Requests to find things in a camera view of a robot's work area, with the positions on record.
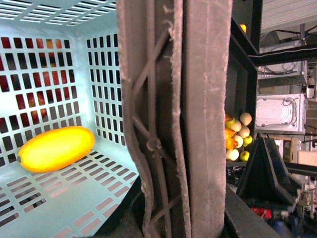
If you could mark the light blue plastic basket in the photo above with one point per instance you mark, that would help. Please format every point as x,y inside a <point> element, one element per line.
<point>148,79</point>

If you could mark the white appliance box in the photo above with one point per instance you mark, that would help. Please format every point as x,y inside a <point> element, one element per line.
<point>286,112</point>

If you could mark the black triangular stand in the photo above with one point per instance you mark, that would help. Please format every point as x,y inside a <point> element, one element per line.
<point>266,181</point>

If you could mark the pile of pears and apples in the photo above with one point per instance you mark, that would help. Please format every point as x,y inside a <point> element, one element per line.
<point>237,137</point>

